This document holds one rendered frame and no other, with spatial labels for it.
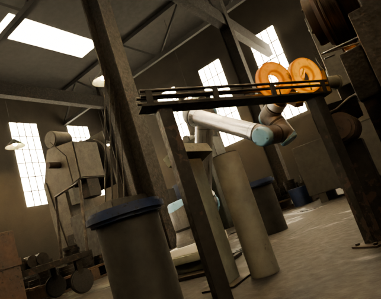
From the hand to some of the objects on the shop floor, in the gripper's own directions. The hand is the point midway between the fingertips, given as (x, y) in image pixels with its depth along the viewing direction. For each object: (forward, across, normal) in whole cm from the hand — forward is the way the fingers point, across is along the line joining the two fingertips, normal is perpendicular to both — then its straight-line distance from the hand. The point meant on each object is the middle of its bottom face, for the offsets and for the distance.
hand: (302, 72), depth 142 cm
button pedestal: (-55, -47, +62) cm, 95 cm away
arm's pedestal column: (-112, -37, +45) cm, 127 cm away
